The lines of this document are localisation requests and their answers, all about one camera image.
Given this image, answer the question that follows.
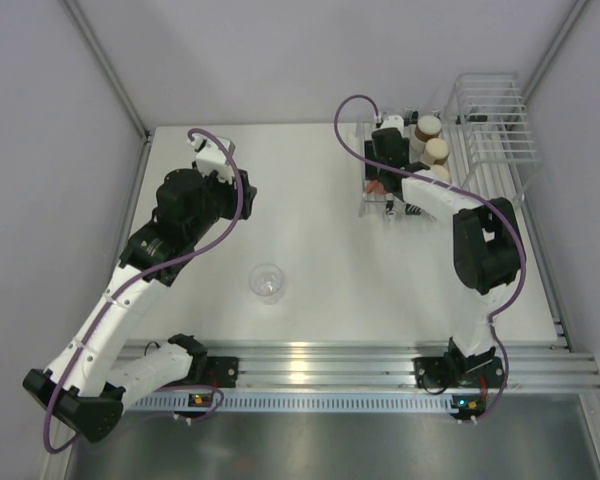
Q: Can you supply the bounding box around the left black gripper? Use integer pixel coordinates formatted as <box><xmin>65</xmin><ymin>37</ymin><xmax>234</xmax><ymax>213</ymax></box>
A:
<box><xmin>186</xmin><ymin>159</ymin><xmax>256</xmax><ymax>243</ymax></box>

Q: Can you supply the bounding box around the orange white ceramic mug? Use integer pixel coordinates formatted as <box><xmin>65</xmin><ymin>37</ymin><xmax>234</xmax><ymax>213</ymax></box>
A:
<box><xmin>365</xmin><ymin>180</ymin><xmax>386</xmax><ymax>195</ymax></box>

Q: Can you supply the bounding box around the steel cup brown band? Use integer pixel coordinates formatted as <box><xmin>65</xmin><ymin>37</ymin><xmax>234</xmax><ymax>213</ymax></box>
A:
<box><xmin>430</xmin><ymin>164</ymin><xmax>451</xmax><ymax>184</ymax></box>
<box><xmin>411</xmin><ymin>115</ymin><xmax>442</xmax><ymax>153</ymax></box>
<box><xmin>420</xmin><ymin>138</ymin><xmax>450</xmax><ymax>165</ymax></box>

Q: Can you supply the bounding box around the clear plastic cup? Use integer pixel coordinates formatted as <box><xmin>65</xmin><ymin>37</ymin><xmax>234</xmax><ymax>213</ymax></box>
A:
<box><xmin>248</xmin><ymin>263</ymin><xmax>286</xmax><ymax>305</ymax></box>

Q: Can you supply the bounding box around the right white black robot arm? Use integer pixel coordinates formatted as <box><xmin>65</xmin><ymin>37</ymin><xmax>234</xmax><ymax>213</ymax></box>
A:
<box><xmin>364</xmin><ymin>123</ymin><xmax>526</xmax><ymax>393</ymax></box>

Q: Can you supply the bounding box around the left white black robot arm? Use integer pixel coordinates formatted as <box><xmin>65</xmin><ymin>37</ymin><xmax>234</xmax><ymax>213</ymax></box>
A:
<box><xmin>23</xmin><ymin>167</ymin><xmax>257</xmax><ymax>443</ymax></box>

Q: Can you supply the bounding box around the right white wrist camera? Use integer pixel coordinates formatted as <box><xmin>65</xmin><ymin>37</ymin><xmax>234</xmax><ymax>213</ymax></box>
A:
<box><xmin>376</xmin><ymin>115</ymin><xmax>404</xmax><ymax>133</ymax></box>

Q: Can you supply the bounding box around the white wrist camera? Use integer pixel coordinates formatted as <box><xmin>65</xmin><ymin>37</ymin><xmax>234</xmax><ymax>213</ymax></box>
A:
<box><xmin>376</xmin><ymin>115</ymin><xmax>404</xmax><ymax>133</ymax></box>
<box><xmin>189</xmin><ymin>134</ymin><xmax>235</xmax><ymax>183</ymax></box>

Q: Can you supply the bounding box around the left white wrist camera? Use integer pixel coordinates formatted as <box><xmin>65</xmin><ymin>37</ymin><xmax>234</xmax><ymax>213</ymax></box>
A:
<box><xmin>189</xmin><ymin>134</ymin><xmax>235</xmax><ymax>183</ymax></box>

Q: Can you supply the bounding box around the white wire dish rack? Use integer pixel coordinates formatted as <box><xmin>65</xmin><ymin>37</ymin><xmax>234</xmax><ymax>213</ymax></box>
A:
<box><xmin>354</xmin><ymin>73</ymin><xmax>542</xmax><ymax>217</ymax></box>

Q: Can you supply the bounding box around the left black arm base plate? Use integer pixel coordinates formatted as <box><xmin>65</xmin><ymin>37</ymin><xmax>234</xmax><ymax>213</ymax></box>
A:
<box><xmin>201</xmin><ymin>356</ymin><xmax>239</xmax><ymax>389</ymax></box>

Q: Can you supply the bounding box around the aluminium mounting rail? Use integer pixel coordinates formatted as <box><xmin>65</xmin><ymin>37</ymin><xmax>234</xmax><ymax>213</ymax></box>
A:
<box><xmin>67</xmin><ymin>340</ymin><xmax>600</xmax><ymax>391</ymax></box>

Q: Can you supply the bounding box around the grey slotted cable duct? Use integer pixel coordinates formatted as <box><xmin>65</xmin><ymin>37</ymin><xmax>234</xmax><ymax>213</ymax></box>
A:
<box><xmin>130</xmin><ymin>391</ymin><xmax>480</xmax><ymax>414</ymax></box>

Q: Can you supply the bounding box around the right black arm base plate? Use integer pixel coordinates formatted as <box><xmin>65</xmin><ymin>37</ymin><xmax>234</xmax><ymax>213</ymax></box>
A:
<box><xmin>413</xmin><ymin>356</ymin><xmax>453</xmax><ymax>395</ymax></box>

